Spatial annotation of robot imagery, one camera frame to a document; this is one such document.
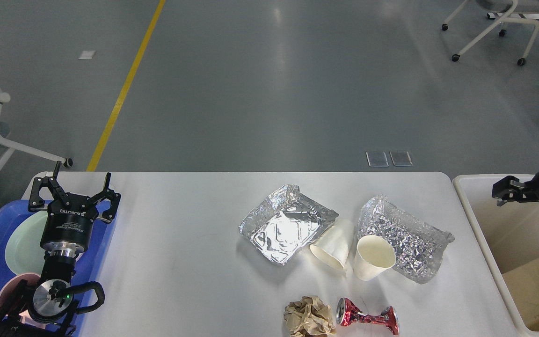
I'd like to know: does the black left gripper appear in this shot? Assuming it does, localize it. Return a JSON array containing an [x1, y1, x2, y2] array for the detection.
[[28, 161, 122, 256]]

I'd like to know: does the light green plate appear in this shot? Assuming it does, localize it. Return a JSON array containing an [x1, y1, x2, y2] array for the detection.
[[2, 211, 83, 278]]

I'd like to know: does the aluminium foil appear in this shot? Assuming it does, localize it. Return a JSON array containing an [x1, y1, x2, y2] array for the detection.
[[355, 194, 455, 285]]

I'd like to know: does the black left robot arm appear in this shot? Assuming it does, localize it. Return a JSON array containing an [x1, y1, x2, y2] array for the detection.
[[0, 162, 121, 337]]

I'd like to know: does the beige plastic bin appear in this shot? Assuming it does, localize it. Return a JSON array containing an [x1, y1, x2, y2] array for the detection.
[[452, 174, 539, 337]]

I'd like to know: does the upright white paper cup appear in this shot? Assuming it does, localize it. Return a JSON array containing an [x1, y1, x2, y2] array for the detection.
[[353, 235, 396, 281]]

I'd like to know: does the white chair base bar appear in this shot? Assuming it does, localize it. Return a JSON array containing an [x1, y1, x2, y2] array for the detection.
[[486, 12, 539, 21]]

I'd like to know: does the white wheeled chair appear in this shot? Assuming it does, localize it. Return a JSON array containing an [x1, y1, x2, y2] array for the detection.
[[451, 0, 539, 66]]

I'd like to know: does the lying white paper cup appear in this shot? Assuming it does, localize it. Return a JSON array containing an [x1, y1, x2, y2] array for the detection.
[[309, 218, 354, 271]]

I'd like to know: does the red foil wrapper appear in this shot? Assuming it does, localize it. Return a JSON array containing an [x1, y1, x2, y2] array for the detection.
[[336, 297, 400, 336]]

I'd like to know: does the flat aluminium foil tray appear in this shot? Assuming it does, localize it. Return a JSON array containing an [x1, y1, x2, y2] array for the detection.
[[238, 185, 339, 266]]

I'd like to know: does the crumpled brown paper ball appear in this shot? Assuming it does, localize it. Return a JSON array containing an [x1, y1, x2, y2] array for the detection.
[[283, 296, 337, 337]]

